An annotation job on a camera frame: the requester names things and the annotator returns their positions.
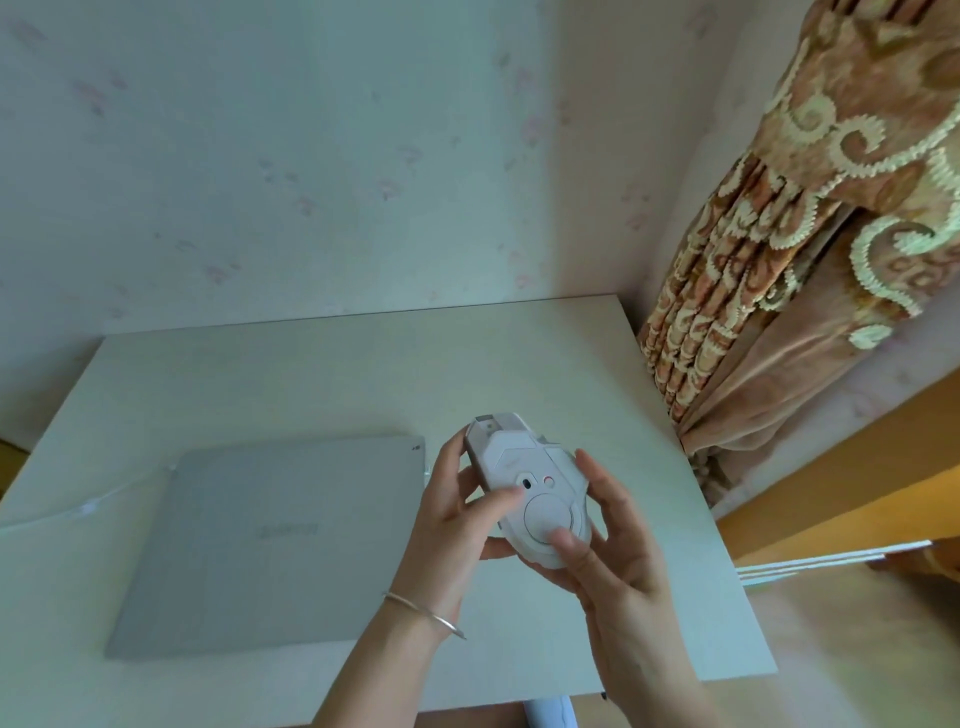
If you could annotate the person's left hand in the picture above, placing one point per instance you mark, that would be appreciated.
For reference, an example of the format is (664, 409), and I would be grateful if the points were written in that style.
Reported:
(431, 551)

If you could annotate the person's right hand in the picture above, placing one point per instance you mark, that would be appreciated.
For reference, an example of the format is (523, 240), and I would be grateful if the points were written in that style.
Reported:
(626, 592)

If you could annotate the person's right thumb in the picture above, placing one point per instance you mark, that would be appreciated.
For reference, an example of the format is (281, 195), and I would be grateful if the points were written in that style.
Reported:
(570, 561)

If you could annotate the person's left thumb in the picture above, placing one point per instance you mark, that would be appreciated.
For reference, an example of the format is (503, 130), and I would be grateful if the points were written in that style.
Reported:
(499, 501)

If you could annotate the white computer mouse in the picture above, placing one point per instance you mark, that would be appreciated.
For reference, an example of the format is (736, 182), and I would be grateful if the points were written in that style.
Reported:
(536, 487)

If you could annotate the person's left forearm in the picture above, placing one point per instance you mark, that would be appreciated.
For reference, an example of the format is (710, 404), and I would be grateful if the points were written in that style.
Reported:
(375, 675)

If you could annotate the person's right forearm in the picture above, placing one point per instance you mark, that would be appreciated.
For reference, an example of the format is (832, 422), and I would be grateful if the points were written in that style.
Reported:
(667, 701)

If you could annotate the white table leg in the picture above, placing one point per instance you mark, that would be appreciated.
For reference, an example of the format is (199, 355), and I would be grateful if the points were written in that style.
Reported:
(550, 712)

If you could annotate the silver closed laptop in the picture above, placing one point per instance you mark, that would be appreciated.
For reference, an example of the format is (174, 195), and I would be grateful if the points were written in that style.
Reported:
(262, 547)

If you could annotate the white flat boards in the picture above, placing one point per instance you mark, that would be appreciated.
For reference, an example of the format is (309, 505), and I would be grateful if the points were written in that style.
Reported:
(825, 561)

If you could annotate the orange wooden furniture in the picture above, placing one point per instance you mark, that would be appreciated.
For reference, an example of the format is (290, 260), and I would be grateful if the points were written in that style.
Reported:
(855, 480)

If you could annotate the brown patterned curtain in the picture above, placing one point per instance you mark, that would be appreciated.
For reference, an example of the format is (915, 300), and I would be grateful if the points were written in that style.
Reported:
(810, 247)

